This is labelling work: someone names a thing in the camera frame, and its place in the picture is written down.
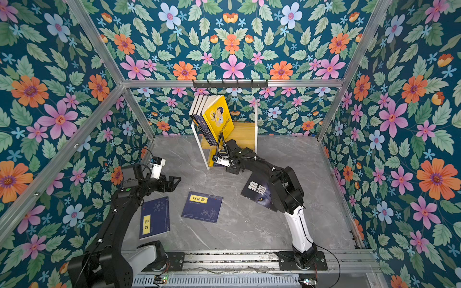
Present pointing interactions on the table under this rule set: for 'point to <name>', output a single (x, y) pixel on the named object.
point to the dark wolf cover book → (260, 189)
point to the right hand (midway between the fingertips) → (237, 159)
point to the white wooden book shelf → (244, 134)
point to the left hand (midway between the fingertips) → (173, 175)
